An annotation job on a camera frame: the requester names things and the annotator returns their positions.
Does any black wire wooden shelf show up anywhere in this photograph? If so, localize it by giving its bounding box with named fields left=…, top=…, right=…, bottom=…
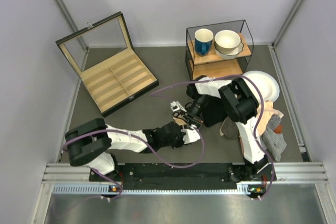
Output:
left=185, top=19, right=254, bottom=80

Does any grey slotted cable duct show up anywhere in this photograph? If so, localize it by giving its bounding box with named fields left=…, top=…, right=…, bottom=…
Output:
left=52, top=183, right=250, bottom=195

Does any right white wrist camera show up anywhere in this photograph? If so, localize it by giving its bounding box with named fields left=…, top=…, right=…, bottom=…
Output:
left=170, top=101, right=183, bottom=112

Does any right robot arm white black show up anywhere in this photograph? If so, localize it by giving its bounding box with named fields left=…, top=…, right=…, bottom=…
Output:
left=183, top=76, right=269, bottom=181

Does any beige underwear navy trim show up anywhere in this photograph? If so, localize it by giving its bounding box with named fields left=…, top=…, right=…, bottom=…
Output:
left=174, top=118, right=187, bottom=126

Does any black compartment box glass lid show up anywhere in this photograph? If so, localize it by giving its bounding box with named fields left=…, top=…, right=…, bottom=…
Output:
left=56, top=12, right=159, bottom=117

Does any white scalloped dish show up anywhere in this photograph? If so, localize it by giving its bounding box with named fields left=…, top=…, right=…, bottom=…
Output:
left=214, top=42, right=244, bottom=60

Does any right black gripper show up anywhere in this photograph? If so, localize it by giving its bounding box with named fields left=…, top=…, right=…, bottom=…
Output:
left=181, top=93, right=211, bottom=130

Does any black underwear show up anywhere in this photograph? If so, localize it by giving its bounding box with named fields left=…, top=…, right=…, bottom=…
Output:
left=202, top=97, right=227, bottom=127

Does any blue ceramic mug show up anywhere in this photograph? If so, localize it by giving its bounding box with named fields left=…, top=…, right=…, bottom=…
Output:
left=195, top=28, right=214, bottom=56

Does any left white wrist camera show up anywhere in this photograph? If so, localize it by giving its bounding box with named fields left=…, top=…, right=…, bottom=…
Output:
left=181, top=129, right=201, bottom=145

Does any cream ceramic bowl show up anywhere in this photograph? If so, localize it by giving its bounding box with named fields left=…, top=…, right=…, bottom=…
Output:
left=215, top=30, right=241, bottom=54

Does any grey underwear white band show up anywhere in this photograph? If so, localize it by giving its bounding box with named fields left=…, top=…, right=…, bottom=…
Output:
left=219, top=117, right=239, bottom=140

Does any white round plate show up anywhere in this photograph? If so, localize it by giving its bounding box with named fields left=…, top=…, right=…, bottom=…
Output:
left=244, top=71, right=280, bottom=102

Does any striped grey underwear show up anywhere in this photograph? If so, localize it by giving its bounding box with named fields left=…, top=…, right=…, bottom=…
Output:
left=240, top=115, right=287, bottom=162

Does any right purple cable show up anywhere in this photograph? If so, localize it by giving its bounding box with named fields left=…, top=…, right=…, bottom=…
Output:
left=149, top=74, right=276, bottom=200

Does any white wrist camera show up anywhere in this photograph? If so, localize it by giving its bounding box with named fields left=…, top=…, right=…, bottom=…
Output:
left=170, top=101, right=183, bottom=112
left=181, top=129, right=201, bottom=145

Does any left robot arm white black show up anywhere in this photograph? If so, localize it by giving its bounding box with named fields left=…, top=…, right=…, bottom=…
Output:
left=65, top=118, right=200, bottom=180

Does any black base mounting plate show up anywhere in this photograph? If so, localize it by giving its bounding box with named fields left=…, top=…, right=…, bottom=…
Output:
left=106, top=163, right=272, bottom=190

